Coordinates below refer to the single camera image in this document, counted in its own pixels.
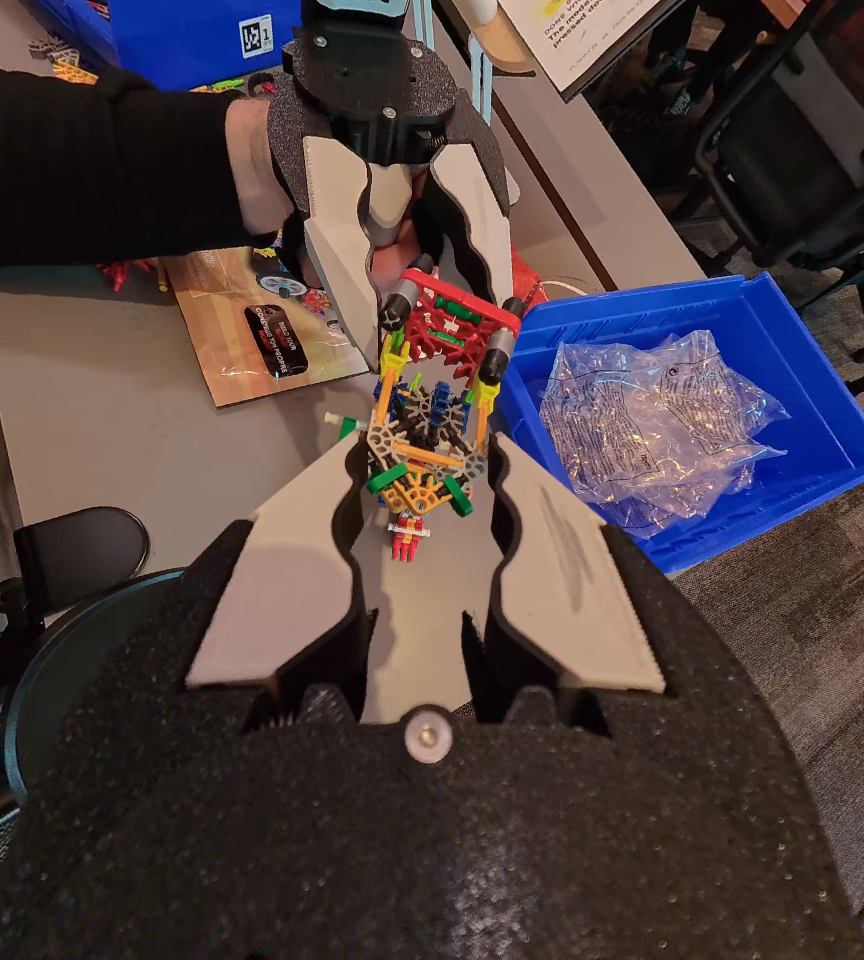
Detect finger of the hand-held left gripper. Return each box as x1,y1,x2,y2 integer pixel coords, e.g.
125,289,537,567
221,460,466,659
303,135,382,369
429,142,515,316

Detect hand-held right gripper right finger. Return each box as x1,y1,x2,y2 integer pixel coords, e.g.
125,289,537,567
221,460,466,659
462,433,667,725

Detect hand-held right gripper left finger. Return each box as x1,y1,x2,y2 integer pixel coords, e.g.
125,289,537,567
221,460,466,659
186,433,379,725

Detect green connector toy assembly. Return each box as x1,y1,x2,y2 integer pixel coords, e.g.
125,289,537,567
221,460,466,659
323,255,526,564

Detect small multicolour toy assembly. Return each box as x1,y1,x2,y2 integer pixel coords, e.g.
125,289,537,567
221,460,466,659
366,375,489,519

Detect person's left forearm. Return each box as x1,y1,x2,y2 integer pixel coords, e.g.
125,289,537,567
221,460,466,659
0,56,253,270

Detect person's left hand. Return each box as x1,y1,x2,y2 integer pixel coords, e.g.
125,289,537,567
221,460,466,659
225,97,433,294

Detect white adjustable book stand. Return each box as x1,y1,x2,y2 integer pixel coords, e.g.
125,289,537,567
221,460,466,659
402,0,545,132

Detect construction toy set plastic bag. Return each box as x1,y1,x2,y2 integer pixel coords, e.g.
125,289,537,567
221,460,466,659
154,228,553,410

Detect clear plastic bag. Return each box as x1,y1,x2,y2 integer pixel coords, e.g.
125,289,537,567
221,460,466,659
539,330,789,540

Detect large blue plastic bin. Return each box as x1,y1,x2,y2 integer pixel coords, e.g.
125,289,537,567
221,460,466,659
30,0,305,93

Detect instruction booklet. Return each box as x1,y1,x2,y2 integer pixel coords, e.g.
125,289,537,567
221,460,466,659
495,0,684,102

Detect red fan connector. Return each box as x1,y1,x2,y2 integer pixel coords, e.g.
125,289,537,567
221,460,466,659
98,258,155,292

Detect black mesh office chair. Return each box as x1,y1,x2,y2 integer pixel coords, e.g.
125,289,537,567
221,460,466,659
672,0,864,361

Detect pile of toy connectors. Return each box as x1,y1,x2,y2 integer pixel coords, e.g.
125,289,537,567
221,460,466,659
27,31,283,99

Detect small blue plastic bin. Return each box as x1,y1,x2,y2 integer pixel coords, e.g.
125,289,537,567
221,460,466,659
495,271,864,575

